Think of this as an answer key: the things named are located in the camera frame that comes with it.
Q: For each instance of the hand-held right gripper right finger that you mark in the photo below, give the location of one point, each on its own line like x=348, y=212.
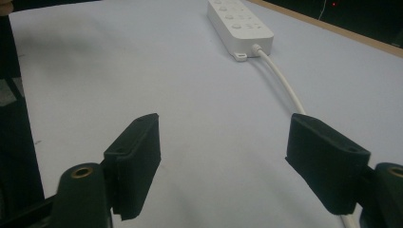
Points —
x=326, y=161

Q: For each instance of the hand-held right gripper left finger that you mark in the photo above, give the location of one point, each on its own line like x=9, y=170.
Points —
x=134, y=167

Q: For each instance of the white power strip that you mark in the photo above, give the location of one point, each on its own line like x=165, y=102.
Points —
x=238, y=25

